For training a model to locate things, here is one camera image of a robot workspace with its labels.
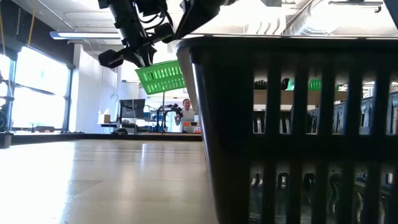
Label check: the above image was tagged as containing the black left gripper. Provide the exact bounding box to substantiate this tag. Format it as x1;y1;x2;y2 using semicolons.
98;27;158;68

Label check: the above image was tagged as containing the black plastic slotted basket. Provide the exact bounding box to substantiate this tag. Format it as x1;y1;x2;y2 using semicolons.
176;36;398;224
254;79;290;91

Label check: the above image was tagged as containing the black metal shelf, wooden top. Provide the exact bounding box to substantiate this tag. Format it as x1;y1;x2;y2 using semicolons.
253;89;343;106

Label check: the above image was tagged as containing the black computer monitor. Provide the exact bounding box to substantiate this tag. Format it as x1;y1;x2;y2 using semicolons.
119;98;146;119

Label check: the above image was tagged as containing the person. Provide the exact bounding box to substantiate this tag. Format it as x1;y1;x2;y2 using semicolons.
174;98;200;134

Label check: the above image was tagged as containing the long ceiling light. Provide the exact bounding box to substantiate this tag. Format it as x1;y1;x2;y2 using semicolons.
49;30;122;40

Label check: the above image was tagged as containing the blue storage bin rack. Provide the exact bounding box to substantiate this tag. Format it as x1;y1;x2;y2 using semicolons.
306;91;398;137

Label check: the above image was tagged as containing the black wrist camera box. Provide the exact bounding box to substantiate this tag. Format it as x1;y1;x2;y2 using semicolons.
154;22;175;44

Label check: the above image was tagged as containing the yellow hanging cable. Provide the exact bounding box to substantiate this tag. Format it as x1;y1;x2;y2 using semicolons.
26;0;37;47

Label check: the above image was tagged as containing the ceiling rail fixture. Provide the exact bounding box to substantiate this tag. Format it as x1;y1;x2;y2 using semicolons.
328;0;384;14

